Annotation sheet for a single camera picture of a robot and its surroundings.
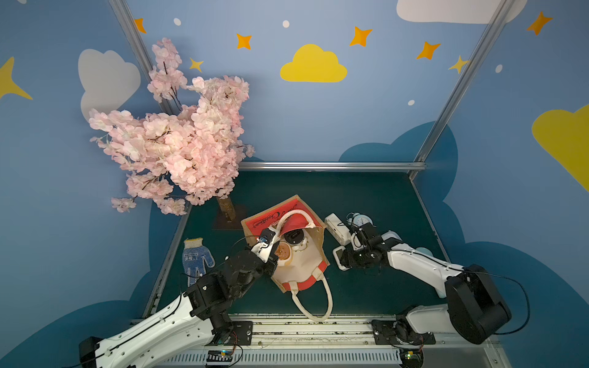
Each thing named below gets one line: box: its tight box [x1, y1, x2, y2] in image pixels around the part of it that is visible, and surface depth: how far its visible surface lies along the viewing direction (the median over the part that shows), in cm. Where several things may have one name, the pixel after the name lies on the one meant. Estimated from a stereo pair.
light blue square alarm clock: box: [380, 230, 403, 242], surface depth 97 cm
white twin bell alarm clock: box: [283, 228, 309, 253], surface depth 94 cm
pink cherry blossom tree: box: [88, 37, 255, 222], surface depth 63 cm
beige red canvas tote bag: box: [240, 194, 333, 322], surface depth 85 cm
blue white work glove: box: [182, 237, 216, 286], surface depth 93 cm
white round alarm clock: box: [345, 211, 377, 227], surface depth 101 cm
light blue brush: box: [414, 246, 435, 257], surface depth 95 cm
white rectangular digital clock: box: [324, 213, 352, 247], surface depth 97 cm
